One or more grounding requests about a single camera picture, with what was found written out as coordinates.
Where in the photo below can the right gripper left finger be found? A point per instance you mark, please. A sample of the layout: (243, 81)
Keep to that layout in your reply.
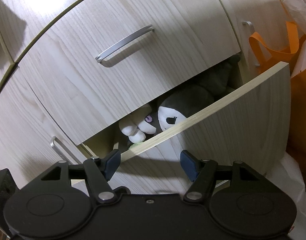
(98, 173)

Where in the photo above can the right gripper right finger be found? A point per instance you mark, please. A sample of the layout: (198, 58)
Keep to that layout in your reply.
(202, 175)

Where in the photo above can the wooden drawer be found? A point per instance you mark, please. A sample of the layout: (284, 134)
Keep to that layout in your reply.
(251, 124)
(83, 96)

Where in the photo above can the left cabinet door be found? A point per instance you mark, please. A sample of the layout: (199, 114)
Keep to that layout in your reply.
(26, 129)

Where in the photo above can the black white plush toy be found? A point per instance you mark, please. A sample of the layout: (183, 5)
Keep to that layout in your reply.
(181, 103)

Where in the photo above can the white printed shopping bag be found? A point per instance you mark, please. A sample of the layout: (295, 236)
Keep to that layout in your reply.
(287, 176)

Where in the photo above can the orange tote bag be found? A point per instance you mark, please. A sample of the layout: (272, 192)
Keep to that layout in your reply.
(267, 58)

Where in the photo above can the translucent plastic bag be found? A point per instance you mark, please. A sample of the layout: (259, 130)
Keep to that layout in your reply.
(297, 11)

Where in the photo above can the left door metal handle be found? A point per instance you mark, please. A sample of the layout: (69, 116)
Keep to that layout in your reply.
(63, 152)

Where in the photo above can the upper drawer metal handle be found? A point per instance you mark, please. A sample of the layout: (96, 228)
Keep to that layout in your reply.
(123, 42)

